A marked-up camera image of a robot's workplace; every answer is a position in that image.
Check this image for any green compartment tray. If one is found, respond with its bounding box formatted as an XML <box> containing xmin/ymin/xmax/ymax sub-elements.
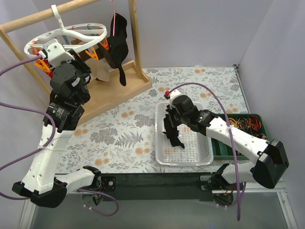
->
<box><xmin>206</xmin><ymin>117</ymin><xmax>268</xmax><ymax>163</ymax></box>

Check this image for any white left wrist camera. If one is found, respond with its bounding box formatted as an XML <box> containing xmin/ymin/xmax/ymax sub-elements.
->
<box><xmin>43</xmin><ymin>39</ymin><xmax>75</xmax><ymax>67</ymax></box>

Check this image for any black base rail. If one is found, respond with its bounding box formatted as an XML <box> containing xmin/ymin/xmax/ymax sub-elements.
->
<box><xmin>101</xmin><ymin>173</ymin><xmax>213</xmax><ymax>201</ymax></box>

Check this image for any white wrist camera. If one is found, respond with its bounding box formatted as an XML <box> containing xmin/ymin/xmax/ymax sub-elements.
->
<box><xmin>43</xmin><ymin>39</ymin><xmax>75</xmax><ymax>67</ymax></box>
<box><xmin>164</xmin><ymin>89</ymin><xmax>182</xmax><ymax>108</ymax></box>

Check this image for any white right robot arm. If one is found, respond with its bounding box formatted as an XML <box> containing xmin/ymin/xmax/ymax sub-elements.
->
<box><xmin>163</xmin><ymin>91</ymin><xmax>289</xmax><ymax>190</ymax></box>

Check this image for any white plastic basket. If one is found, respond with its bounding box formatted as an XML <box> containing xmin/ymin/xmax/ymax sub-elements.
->
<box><xmin>154</xmin><ymin>102</ymin><xmax>214</xmax><ymax>167</ymax></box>

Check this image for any floral table mat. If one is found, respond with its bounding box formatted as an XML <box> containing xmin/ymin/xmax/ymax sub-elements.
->
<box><xmin>57</xmin><ymin>66</ymin><xmax>248</xmax><ymax>173</ymax></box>

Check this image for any large black hanging cloth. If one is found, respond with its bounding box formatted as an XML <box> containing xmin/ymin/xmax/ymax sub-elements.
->
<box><xmin>98</xmin><ymin>13</ymin><xmax>129</xmax><ymax>86</ymax></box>

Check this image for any white round clip hanger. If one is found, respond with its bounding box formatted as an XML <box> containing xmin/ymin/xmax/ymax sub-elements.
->
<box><xmin>23</xmin><ymin>5</ymin><xmax>107</xmax><ymax>57</ymax></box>

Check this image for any black sock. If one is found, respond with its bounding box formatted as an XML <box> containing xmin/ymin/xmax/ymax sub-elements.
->
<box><xmin>163</xmin><ymin>114</ymin><xmax>185</xmax><ymax>149</ymax></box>

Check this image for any cream brown striped sock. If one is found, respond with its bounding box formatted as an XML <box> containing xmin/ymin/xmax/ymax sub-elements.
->
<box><xmin>85</xmin><ymin>58</ymin><xmax>110</xmax><ymax>82</ymax></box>

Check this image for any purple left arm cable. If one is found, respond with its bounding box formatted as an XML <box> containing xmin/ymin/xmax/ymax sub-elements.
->
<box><xmin>0</xmin><ymin>57</ymin><xmax>120</xmax><ymax>217</ymax></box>

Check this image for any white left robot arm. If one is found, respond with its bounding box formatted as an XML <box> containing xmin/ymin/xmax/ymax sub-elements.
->
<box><xmin>12</xmin><ymin>50</ymin><xmax>102</xmax><ymax>208</ymax></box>

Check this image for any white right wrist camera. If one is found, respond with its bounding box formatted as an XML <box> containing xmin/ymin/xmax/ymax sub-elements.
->
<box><xmin>164</xmin><ymin>89</ymin><xmax>182</xmax><ymax>108</ymax></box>

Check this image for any pink hanging cord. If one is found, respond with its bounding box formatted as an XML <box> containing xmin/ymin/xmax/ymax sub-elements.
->
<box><xmin>109</xmin><ymin>0</ymin><xmax>119</xmax><ymax>36</ymax></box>

